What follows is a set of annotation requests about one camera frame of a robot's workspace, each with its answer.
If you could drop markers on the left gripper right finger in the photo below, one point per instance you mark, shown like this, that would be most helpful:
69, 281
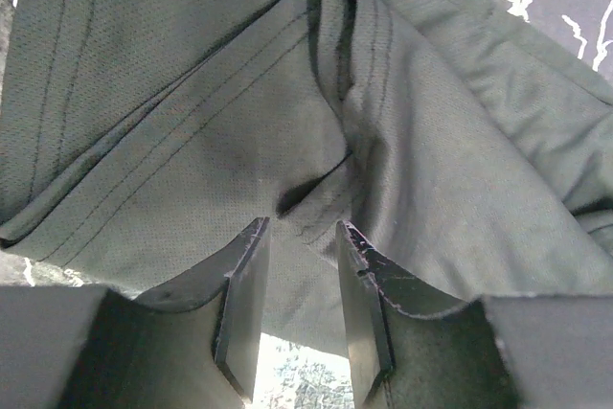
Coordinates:
411, 345

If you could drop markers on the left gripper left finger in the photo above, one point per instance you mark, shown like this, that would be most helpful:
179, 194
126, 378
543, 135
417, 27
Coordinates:
191, 342

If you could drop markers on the black t-shirt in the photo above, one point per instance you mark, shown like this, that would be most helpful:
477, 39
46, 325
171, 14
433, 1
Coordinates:
140, 136

